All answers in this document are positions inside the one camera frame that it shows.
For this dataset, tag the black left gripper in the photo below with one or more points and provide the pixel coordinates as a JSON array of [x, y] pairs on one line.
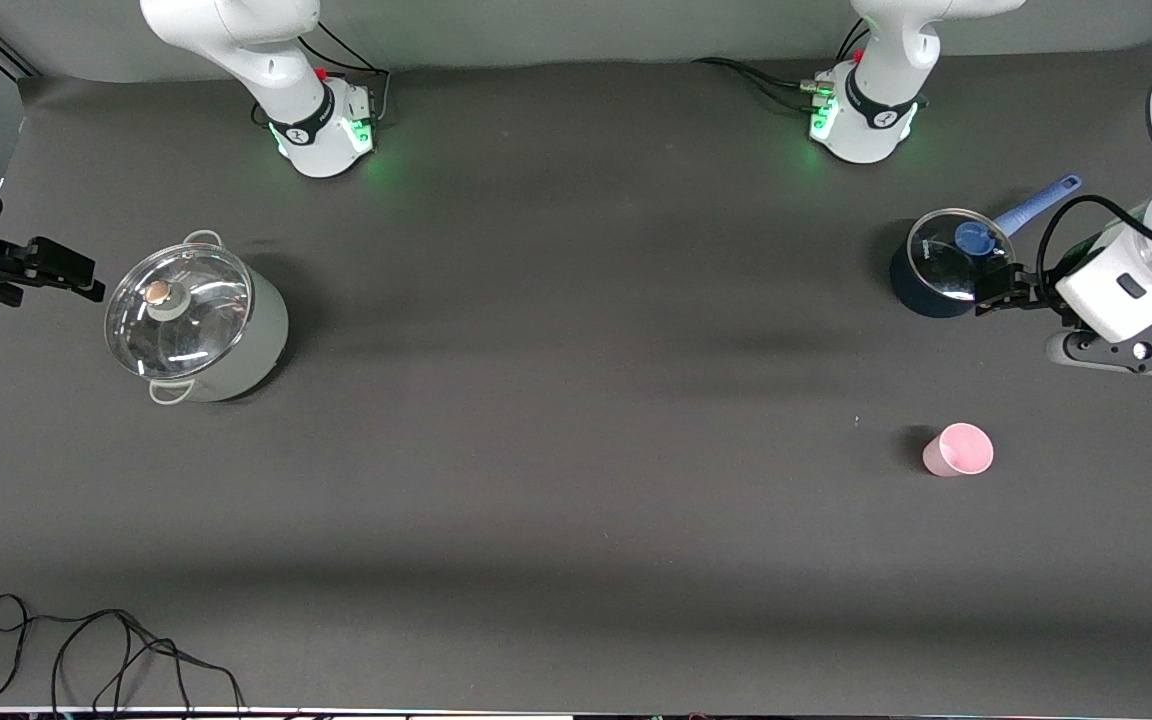
[[1044, 291]]

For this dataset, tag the pink plastic cup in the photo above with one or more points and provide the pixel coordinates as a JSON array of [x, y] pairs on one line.
[[961, 450]]

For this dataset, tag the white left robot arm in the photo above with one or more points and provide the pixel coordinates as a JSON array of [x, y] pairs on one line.
[[886, 50]]

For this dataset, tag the glass lid with blue knob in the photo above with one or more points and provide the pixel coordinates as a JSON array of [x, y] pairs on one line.
[[946, 265]]

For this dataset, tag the dark blue saucepan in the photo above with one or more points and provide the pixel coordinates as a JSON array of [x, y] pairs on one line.
[[921, 300]]

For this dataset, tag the glass lid with copper knob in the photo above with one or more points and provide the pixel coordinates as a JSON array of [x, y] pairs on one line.
[[196, 330]]

